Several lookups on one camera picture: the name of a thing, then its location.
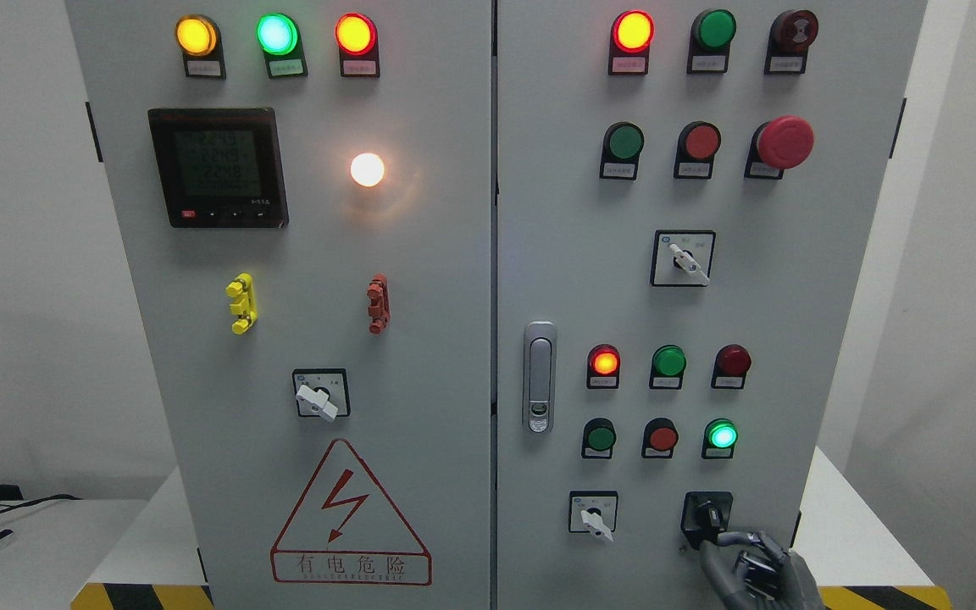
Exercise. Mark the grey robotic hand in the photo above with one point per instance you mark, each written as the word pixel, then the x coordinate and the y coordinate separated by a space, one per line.
pixel 781 581

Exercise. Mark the black rotary knob switch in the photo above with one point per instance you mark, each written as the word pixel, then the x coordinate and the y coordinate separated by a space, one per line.
pixel 705 516

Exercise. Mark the yellow black hazard tape right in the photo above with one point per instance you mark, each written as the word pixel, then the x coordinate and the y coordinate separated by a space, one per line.
pixel 885 597

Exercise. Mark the yellow black hazard tape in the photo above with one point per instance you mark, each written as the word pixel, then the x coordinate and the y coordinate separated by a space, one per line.
pixel 142 596
pixel 885 597

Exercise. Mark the green push button lower right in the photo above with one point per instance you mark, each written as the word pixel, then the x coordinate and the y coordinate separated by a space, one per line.
pixel 719 440

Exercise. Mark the red push button lower centre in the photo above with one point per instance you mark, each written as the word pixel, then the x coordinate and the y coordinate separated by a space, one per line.
pixel 659 439

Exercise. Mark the green push button lower left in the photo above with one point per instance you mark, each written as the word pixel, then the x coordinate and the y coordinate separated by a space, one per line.
pixel 598 439

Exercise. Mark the red indicator middle right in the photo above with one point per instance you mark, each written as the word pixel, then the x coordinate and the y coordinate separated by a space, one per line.
pixel 731 367

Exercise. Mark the green indicator middle centre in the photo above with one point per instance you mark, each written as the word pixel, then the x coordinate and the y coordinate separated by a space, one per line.
pixel 668 365

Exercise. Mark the red lit indicator middle left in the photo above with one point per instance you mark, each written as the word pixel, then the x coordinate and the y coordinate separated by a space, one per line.
pixel 603 367

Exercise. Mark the red lit indicator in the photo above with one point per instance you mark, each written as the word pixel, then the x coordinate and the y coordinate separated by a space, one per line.
pixel 630 39
pixel 603 367

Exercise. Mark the grey right cabinet door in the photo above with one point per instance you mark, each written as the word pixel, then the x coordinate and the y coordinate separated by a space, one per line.
pixel 577 250

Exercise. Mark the grey cabinet door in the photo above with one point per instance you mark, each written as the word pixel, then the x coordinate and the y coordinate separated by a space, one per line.
pixel 577 250
pixel 420 392

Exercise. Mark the red electric hazard warning sticker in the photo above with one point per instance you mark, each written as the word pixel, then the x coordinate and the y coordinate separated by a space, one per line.
pixel 346 530

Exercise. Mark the red emergency stop mushroom button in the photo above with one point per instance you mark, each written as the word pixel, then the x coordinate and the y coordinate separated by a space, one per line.
pixel 777 145

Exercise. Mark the red push button upper row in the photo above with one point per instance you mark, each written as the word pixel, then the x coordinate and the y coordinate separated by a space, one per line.
pixel 696 149

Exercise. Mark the green push button upper row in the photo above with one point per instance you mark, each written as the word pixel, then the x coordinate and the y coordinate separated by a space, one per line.
pixel 621 150

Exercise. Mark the red terminal connector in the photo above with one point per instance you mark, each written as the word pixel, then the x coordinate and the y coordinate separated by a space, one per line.
pixel 378 309

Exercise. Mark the dark red buzzer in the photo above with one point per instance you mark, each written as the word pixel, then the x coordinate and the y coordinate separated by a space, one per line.
pixel 791 35

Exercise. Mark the green indicator top right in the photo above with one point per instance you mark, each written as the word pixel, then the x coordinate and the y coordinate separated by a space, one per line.
pixel 711 35

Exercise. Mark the red lit indicator top right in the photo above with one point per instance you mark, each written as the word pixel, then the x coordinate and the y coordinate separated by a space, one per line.
pixel 630 39

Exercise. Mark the white lit indicator lamp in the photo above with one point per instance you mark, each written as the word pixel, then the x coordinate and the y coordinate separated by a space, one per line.
pixel 367 169

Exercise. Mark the yellow terminal connector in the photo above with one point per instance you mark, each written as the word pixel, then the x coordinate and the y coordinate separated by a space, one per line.
pixel 243 303

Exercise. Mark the grey left cabinet door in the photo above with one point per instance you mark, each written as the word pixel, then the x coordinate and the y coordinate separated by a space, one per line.
pixel 420 392

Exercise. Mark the yellow black hazard tape left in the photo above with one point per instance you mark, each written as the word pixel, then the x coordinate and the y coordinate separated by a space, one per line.
pixel 142 596

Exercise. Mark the red lit indicator left door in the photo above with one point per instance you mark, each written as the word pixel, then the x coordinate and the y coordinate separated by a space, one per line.
pixel 358 46

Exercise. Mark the black digital power meter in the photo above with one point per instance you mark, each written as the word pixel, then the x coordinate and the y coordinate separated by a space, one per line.
pixel 220 168

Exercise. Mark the green lit indicator light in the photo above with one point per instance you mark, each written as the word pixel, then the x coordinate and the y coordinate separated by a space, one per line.
pixel 280 41

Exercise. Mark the yellow indicator light top left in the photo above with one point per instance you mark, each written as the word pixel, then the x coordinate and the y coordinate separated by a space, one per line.
pixel 200 43

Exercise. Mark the white selector switch lower right door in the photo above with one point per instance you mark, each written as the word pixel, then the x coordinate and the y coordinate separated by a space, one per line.
pixel 594 513

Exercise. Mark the white selector switch door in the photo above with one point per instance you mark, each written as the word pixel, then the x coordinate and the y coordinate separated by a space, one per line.
pixel 594 513
pixel 321 393

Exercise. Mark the silver door latch handle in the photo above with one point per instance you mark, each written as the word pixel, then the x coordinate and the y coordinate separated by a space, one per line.
pixel 540 362

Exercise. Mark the white selector switch upper right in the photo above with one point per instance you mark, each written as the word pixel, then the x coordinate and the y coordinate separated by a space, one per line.
pixel 682 258

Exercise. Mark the white selector switch left door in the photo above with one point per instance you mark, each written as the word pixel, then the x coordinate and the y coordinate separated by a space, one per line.
pixel 321 393

